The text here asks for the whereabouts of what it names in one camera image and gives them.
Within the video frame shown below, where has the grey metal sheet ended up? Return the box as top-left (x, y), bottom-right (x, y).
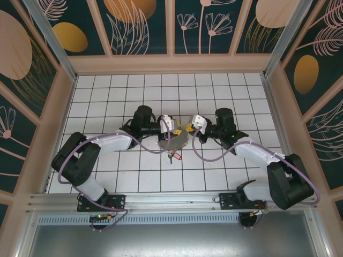
top-left (16, 224), bottom-right (333, 257)

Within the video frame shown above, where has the aluminium side rail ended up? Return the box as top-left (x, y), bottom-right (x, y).
top-left (260, 74), bottom-right (295, 172)

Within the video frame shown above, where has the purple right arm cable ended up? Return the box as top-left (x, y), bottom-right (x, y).
top-left (191, 127), bottom-right (322, 231)

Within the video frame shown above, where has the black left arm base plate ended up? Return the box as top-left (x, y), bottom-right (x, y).
top-left (77, 193), bottom-right (127, 213)

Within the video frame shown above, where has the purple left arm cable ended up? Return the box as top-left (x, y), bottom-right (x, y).
top-left (58, 117), bottom-right (172, 232)

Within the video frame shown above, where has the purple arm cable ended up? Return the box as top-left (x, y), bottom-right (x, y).
top-left (191, 127), bottom-right (322, 231)
top-left (58, 117), bottom-right (172, 232)

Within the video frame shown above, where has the aluminium mounting rail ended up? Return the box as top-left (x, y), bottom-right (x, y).
top-left (25, 188), bottom-right (321, 215)

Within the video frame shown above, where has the slotted grey cable duct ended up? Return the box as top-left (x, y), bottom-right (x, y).
top-left (37, 215), bottom-right (308, 226)

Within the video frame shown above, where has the small connector board with wires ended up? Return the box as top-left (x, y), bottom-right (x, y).
top-left (248, 208), bottom-right (269, 218)
top-left (90, 213), bottom-right (113, 222)

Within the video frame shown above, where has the aluminium frame post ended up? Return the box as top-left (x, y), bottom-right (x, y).
top-left (23, 0), bottom-right (79, 81)
top-left (262, 0), bottom-right (317, 79)

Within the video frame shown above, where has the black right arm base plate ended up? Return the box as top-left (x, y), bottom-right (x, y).
top-left (218, 191), bottom-right (269, 212)

